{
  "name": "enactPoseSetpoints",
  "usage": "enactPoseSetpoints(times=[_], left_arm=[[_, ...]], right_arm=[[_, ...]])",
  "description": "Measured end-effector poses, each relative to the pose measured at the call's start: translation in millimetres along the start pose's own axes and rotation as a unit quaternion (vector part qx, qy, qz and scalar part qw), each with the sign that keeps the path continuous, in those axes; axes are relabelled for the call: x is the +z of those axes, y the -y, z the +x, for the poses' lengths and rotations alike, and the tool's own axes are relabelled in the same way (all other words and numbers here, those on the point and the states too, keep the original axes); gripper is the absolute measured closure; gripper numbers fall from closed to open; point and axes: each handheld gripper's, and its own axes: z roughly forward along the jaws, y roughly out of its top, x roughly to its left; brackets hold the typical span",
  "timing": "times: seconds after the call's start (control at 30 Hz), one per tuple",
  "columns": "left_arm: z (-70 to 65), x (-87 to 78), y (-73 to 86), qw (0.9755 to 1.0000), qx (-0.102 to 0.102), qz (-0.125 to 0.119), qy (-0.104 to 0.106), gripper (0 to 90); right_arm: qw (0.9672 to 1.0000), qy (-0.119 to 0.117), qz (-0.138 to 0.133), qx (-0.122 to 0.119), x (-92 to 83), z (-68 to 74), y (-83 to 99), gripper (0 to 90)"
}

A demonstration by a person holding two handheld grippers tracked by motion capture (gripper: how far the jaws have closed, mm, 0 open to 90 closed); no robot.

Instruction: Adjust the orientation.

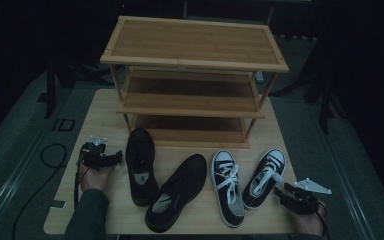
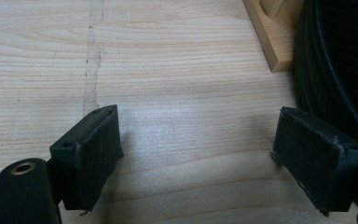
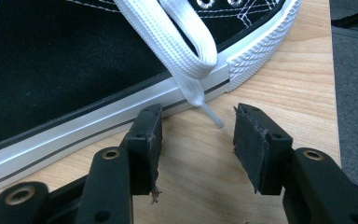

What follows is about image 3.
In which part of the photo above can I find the black canvas sneaker white sole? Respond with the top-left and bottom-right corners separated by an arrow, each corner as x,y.
0,0 -> 302,196

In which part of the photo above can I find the black metal stand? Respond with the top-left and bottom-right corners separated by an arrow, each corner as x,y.
330,5 -> 358,28

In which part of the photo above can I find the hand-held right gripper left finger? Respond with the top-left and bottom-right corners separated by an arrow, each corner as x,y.
124,103 -> 164,204

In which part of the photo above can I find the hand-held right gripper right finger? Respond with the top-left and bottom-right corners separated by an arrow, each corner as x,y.
232,103 -> 294,196

